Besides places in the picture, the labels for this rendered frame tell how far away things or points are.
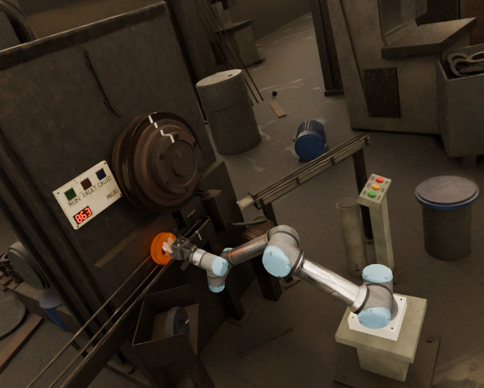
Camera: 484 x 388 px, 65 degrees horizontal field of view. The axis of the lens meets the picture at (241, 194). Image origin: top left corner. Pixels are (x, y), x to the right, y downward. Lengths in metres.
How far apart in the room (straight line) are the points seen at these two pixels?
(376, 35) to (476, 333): 2.70
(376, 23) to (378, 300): 2.87
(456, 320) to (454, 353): 0.20
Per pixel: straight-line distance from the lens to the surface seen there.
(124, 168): 1.68
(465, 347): 2.19
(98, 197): 1.74
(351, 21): 4.08
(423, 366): 2.08
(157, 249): 1.84
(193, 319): 1.68
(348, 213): 2.21
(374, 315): 1.56
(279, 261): 1.46
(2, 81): 1.61
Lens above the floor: 1.72
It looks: 28 degrees down
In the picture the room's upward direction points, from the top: 18 degrees counter-clockwise
